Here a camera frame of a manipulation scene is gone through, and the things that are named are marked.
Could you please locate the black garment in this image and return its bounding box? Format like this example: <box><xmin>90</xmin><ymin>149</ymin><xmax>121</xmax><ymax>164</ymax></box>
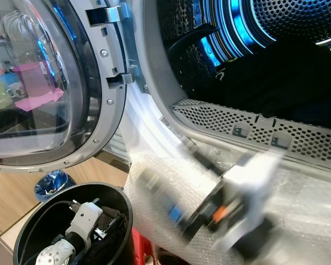
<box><xmin>77</xmin><ymin>207</ymin><xmax>131</xmax><ymax>265</ymax></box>
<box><xmin>210</xmin><ymin>39</ymin><xmax>331</xmax><ymax>130</ymax></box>

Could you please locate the red plastic container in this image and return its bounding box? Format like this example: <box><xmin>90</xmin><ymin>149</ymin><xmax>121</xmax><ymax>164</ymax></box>
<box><xmin>130</xmin><ymin>226</ymin><xmax>158</xmax><ymax>265</ymax></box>

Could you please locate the clear bubble wrap sheet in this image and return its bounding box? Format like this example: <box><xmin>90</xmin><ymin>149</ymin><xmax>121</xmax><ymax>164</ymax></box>
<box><xmin>124</xmin><ymin>160</ymin><xmax>331</xmax><ymax>265</ymax></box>

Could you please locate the crumpled blue plastic bag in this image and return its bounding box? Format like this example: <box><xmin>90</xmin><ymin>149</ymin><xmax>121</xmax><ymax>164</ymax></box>
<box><xmin>34</xmin><ymin>169</ymin><xmax>77</xmax><ymax>203</ymax></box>

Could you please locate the round black laundry bucket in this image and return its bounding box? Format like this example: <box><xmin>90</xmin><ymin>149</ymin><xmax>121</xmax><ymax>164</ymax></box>
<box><xmin>14</xmin><ymin>182</ymin><xmax>134</xmax><ymax>265</ymax></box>

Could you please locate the grey perforated lint filter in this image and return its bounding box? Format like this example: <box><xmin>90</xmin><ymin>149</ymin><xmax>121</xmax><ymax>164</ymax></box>
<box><xmin>171</xmin><ymin>98</ymin><xmax>331</xmax><ymax>166</ymax></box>

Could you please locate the black garment in drum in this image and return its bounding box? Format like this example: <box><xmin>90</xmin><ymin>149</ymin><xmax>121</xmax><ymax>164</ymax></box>
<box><xmin>210</xmin><ymin>39</ymin><xmax>331</xmax><ymax>130</ymax></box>

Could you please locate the round glass washer door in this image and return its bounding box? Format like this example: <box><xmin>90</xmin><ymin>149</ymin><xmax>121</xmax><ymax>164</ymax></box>
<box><xmin>0</xmin><ymin>0</ymin><xmax>129</xmax><ymax>173</ymax></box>

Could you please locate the grey metal door hinge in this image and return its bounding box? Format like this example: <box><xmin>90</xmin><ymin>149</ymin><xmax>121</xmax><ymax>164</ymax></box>
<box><xmin>87</xmin><ymin>3</ymin><xmax>134</xmax><ymax>89</ymax></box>

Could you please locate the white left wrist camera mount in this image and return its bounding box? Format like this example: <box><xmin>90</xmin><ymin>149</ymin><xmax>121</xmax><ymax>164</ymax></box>
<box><xmin>65</xmin><ymin>201</ymin><xmax>104</xmax><ymax>241</ymax></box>

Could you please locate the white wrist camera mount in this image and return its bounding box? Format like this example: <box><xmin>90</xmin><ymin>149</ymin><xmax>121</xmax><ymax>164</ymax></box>
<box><xmin>218</xmin><ymin>150</ymin><xmax>285</xmax><ymax>252</ymax></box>
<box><xmin>65</xmin><ymin>201</ymin><xmax>104</xmax><ymax>241</ymax></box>

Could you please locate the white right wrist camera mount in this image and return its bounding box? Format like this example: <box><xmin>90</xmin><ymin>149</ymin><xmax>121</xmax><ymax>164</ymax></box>
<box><xmin>218</xmin><ymin>150</ymin><xmax>285</xmax><ymax>252</ymax></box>

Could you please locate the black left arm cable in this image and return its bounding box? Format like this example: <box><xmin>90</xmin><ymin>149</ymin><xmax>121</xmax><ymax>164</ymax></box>
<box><xmin>20</xmin><ymin>199</ymin><xmax>76</xmax><ymax>264</ymax></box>

